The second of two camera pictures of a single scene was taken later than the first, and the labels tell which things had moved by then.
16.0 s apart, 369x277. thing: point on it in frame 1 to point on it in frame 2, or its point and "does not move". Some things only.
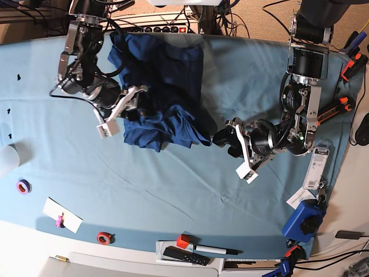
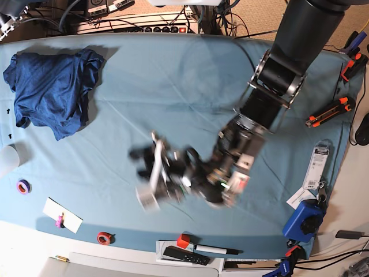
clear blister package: x=320 y=158 does not move
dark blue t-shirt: x=170 y=67 to x=51 y=92
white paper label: x=300 y=195 does not move
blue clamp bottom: x=283 y=270 does not move
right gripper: x=258 y=138 to x=174 y=169
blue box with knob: x=304 y=222 does not move
